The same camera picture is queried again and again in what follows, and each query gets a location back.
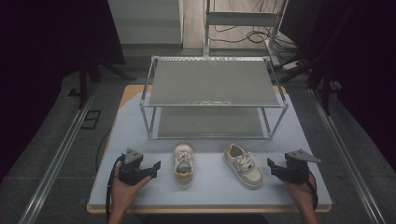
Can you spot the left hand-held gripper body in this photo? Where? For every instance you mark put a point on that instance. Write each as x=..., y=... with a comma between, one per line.
x=130, y=169

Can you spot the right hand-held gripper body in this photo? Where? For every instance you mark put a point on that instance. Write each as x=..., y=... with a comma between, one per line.
x=297, y=168

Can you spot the white beige child sneaker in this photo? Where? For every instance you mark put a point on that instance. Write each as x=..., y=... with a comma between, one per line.
x=183, y=165
x=244, y=166

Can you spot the two-tier metal shoe rack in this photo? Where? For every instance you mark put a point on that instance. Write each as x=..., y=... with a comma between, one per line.
x=211, y=81

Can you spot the person's right hand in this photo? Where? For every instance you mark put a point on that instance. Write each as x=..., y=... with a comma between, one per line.
x=299, y=191

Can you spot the person's left hand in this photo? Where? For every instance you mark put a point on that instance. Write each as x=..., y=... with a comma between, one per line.
x=124, y=193

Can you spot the light blue table mat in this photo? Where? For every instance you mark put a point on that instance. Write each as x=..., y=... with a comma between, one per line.
x=211, y=193

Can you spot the black tripod stand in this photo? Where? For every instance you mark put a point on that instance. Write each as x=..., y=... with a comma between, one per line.
x=317, y=71
x=90, y=74

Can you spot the white power strip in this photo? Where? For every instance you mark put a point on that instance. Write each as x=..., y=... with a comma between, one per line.
x=291, y=65

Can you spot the dark curtain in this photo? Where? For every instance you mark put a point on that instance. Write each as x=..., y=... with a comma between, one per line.
x=367, y=68
x=46, y=62

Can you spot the metal floor rail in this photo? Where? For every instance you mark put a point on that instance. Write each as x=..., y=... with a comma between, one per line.
x=56, y=158
x=345, y=155

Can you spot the black floor socket frame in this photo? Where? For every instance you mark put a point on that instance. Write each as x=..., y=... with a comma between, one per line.
x=91, y=119

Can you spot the white metal frame stand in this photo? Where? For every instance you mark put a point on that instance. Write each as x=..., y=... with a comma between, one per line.
x=239, y=18

